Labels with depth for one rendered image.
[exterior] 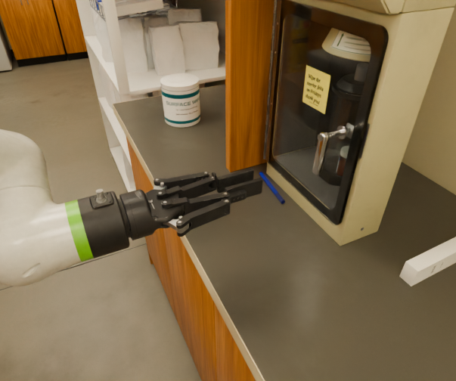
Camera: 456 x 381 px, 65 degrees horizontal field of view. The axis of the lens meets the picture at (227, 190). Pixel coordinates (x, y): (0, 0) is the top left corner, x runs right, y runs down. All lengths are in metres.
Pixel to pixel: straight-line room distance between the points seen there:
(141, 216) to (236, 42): 0.50
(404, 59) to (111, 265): 1.79
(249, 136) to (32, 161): 0.59
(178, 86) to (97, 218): 0.76
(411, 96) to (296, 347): 0.47
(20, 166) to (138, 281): 1.48
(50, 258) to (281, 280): 0.43
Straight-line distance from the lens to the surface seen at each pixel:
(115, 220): 0.54
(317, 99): 0.75
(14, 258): 0.54
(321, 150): 0.69
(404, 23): 0.63
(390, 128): 0.71
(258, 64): 0.93
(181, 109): 1.25
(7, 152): 0.58
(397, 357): 0.71
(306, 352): 0.67
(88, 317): 1.94
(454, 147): 1.13
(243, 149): 1.01
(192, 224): 0.56
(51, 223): 0.54
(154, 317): 1.85
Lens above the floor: 1.51
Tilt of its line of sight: 37 degrees down
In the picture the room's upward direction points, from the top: straight up
